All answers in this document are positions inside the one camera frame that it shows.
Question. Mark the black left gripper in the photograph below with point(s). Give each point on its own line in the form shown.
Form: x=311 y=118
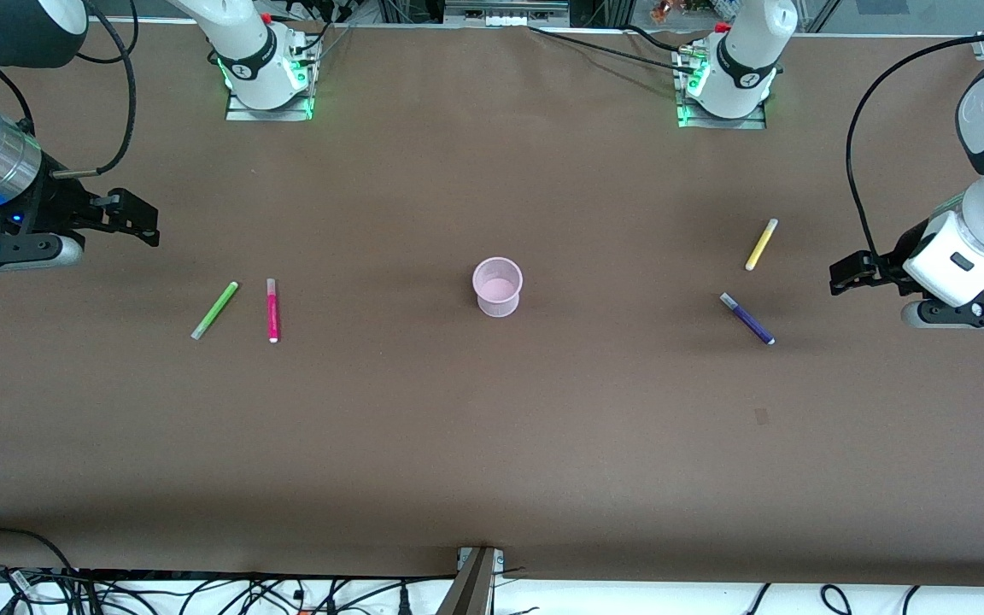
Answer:
x=878 y=266

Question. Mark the metal table edge bracket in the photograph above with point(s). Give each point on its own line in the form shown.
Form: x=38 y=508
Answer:
x=475 y=585

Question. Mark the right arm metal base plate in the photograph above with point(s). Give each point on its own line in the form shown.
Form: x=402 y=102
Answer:
x=240 y=114

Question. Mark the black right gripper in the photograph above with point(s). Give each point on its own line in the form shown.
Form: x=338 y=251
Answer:
x=61 y=207

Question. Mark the brown paper table cover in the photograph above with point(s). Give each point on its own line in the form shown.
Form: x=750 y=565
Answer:
x=492 y=427

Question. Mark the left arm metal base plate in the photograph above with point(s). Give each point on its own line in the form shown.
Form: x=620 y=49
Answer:
x=697 y=122

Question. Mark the yellow marker pen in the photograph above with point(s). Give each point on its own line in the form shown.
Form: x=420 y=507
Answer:
x=761 y=244

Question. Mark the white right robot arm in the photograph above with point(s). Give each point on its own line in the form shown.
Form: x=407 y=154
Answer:
x=248 y=47

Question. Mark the pink plastic pen holder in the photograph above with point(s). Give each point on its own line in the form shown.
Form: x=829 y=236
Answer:
x=498 y=290

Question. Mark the silver metal frame device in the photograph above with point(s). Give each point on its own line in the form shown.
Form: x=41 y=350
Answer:
x=505 y=12

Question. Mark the green marker pen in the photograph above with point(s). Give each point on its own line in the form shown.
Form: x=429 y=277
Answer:
x=215 y=310

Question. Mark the purple marker pen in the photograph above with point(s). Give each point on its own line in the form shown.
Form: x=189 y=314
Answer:
x=746 y=319

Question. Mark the pink marker pen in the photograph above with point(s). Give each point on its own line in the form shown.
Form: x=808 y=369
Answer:
x=272 y=312

